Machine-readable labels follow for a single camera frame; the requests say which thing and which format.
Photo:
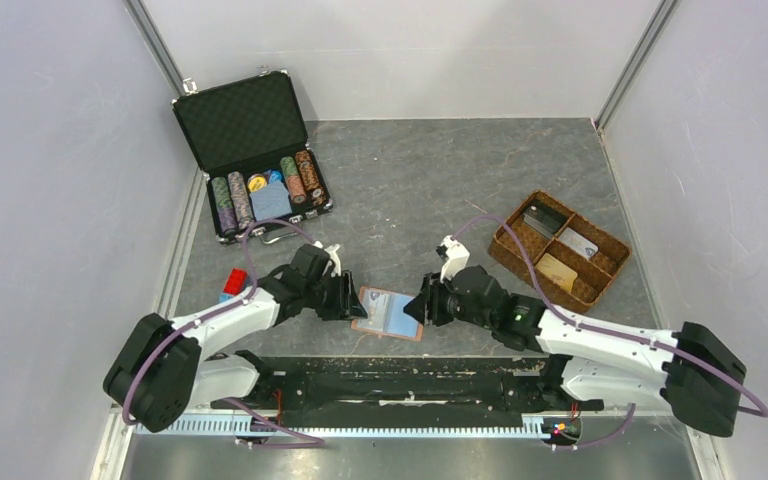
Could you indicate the brown leather card holder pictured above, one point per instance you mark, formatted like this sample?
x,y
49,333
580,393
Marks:
x,y
399,324

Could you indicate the red blue toy block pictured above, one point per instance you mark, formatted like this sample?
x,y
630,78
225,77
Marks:
x,y
235,284

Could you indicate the brown orange chip stack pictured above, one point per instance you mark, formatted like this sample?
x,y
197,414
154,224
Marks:
x,y
310,179

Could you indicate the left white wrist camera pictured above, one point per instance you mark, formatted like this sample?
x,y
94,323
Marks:
x,y
334,258

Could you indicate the gold card in basket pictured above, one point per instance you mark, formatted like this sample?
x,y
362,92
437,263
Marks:
x,y
558,272

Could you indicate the black poker chip case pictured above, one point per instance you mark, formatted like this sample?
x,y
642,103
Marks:
x,y
247,126

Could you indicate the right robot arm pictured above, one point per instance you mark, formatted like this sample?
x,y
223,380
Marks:
x,y
689,372

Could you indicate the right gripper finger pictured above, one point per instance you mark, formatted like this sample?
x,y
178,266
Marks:
x,y
417,307
430,285

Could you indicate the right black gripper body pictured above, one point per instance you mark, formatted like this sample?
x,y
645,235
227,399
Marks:
x,y
447,305

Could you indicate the grey purple chip stack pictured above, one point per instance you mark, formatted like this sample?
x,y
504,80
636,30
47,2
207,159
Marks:
x,y
240,198

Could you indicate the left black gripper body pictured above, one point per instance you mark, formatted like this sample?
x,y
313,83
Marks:
x,y
327,297

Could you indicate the brown wicker divided basket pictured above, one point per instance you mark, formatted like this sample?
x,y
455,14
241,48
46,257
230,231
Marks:
x,y
516,241

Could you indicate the white card in basket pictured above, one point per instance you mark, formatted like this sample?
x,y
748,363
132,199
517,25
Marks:
x,y
578,243

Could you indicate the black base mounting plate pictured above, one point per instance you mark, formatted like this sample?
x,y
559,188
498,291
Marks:
x,y
410,392

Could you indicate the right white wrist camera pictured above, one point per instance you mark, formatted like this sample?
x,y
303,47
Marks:
x,y
454,256

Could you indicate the green purple chip stack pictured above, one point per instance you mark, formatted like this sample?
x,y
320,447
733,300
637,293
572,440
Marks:
x,y
224,204

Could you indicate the blue playing card deck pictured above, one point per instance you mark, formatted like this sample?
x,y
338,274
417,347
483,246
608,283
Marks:
x,y
270,201

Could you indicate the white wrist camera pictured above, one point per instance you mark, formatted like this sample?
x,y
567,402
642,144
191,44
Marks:
x,y
454,256
334,258

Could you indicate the green red chip stack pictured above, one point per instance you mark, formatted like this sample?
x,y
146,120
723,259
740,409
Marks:
x,y
293,180

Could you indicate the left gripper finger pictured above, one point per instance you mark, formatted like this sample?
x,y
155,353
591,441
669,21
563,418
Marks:
x,y
346,287
353,309

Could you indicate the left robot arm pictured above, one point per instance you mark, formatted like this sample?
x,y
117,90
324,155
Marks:
x,y
167,365

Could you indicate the dark card in basket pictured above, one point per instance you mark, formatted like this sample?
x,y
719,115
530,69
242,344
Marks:
x,y
543,219

